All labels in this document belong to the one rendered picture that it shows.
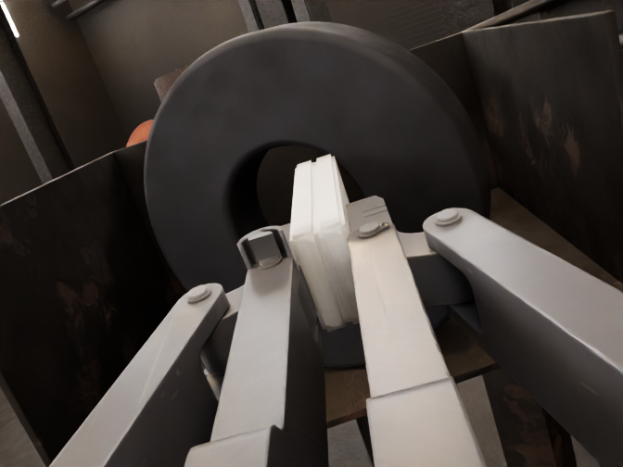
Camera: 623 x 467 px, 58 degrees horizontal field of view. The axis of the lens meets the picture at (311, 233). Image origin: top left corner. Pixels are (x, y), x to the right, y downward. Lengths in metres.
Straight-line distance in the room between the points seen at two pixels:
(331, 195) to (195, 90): 0.10
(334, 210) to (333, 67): 0.08
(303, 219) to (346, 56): 0.08
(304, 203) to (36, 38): 11.23
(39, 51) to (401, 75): 11.14
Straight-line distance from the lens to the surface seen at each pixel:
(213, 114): 0.24
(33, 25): 11.43
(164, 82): 2.99
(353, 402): 0.25
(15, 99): 6.80
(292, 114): 0.22
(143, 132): 0.96
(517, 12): 0.60
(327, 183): 0.17
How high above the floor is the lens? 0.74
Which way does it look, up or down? 17 degrees down
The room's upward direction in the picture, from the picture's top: 19 degrees counter-clockwise
